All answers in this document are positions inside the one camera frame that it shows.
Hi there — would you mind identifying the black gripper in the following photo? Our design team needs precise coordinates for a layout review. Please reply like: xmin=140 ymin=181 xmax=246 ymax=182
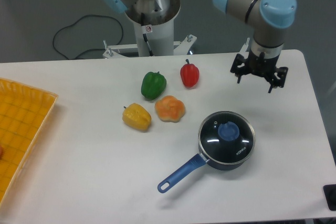
xmin=230 ymin=50 xmax=288 ymax=93

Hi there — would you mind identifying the glass pot lid blue knob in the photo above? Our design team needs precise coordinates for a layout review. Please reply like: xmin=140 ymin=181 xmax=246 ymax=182
xmin=198 ymin=111 xmax=256 ymax=164

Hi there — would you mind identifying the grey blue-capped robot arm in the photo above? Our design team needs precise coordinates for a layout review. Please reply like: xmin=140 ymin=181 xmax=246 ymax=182
xmin=103 ymin=0 xmax=297 ymax=89

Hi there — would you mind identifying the red bell pepper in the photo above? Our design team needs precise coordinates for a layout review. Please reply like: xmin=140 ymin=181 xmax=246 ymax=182
xmin=180 ymin=59 xmax=200 ymax=88

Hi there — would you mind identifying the orange bread roll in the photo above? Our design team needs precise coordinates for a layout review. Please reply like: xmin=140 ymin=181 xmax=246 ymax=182
xmin=154 ymin=95 xmax=185 ymax=123

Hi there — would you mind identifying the green bell pepper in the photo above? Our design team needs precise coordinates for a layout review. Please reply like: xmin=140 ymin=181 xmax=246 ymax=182
xmin=141 ymin=72 xmax=166 ymax=100

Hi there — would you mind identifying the yellow bell pepper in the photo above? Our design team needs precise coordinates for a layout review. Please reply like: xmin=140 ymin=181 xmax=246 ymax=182
xmin=122 ymin=103 xmax=152 ymax=131

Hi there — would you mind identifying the black corner object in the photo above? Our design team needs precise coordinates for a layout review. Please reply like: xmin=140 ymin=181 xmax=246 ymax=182
xmin=323 ymin=184 xmax=336 ymax=211

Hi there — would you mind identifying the yellow woven basket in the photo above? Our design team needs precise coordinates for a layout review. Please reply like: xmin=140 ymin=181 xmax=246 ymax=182
xmin=1 ymin=78 xmax=58 ymax=202

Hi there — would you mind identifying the blue saucepan with handle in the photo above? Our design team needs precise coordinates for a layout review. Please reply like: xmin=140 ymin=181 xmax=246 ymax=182
xmin=157 ymin=142 xmax=243 ymax=193

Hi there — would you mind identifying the black floor cable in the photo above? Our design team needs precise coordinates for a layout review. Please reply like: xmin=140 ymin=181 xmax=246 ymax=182
xmin=52 ymin=14 xmax=124 ymax=60

